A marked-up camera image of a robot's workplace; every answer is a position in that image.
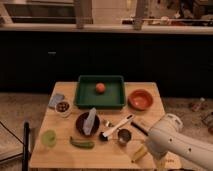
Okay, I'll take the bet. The light green cup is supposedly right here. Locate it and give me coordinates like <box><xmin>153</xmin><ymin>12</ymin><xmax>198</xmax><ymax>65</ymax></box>
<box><xmin>41</xmin><ymin>130</ymin><xmax>56</xmax><ymax>147</ymax></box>

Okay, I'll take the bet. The red bowl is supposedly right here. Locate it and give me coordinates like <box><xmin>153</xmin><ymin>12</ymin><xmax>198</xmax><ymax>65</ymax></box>
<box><xmin>128</xmin><ymin>89</ymin><xmax>153</xmax><ymax>111</ymax></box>

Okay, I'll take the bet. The wooden brush black edge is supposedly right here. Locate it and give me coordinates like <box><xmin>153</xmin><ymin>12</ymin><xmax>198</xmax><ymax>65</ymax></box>
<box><xmin>131</xmin><ymin>118</ymin><xmax>152</xmax><ymax>136</ymax></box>

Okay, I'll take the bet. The grey folded cloth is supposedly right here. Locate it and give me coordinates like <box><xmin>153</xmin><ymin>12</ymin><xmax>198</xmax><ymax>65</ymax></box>
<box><xmin>83</xmin><ymin>108</ymin><xmax>96</xmax><ymax>135</ymax></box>

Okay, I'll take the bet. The green pepper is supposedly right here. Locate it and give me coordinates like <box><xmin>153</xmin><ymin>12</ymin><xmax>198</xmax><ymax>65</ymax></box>
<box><xmin>69</xmin><ymin>137</ymin><xmax>95</xmax><ymax>149</ymax></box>

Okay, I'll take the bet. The black chair back post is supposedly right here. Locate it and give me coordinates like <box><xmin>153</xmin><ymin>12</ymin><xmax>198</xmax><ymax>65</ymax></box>
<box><xmin>22</xmin><ymin>122</ymin><xmax>30</xmax><ymax>171</ymax></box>

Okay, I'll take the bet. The yellow banana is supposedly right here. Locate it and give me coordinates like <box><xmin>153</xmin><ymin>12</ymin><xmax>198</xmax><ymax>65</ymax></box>
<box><xmin>131</xmin><ymin>145</ymin><xmax>148</xmax><ymax>163</ymax></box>

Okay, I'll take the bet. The orange tomato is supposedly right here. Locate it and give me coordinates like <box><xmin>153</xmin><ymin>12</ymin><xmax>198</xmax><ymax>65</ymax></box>
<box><xmin>96</xmin><ymin>83</ymin><xmax>106</xmax><ymax>93</ymax></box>

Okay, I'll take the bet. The small metal cup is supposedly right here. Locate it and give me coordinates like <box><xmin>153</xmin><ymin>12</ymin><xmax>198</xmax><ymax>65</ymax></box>
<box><xmin>118</xmin><ymin>129</ymin><xmax>132</xmax><ymax>146</ymax></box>

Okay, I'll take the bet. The green plastic tray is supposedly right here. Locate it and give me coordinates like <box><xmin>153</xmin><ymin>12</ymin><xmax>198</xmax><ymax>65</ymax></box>
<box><xmin>74</xmin><ymin>75</ymin><xmax>126</xmax><ymax>109</ymax></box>

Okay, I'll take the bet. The blue grey sponge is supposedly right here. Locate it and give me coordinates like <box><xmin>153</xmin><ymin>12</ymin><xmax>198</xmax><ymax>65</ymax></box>
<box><xmin>48</xmin><ymin>93</ymin><xmax>64</xmax><ymax>109</ymax></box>

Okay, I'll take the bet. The dark brown plate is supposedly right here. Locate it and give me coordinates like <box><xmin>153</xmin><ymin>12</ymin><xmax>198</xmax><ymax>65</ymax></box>
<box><xmin>75</xmin><ymin>112</ymin><xmax>100</xmax><ymax>137</ymax></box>

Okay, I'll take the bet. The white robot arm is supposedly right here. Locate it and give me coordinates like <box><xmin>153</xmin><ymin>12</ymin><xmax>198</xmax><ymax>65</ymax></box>
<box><xmin>145</xmin><ymin>113</ymin><xmax>213</xmax><ymax>171</ymax></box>

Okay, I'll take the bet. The white bowl with brown contents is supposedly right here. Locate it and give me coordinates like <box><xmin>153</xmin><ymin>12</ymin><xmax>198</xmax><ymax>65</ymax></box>
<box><xmin>55</xmin><ymin>101</ymin><xmax>71</xmax><ymax>117</ymax></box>

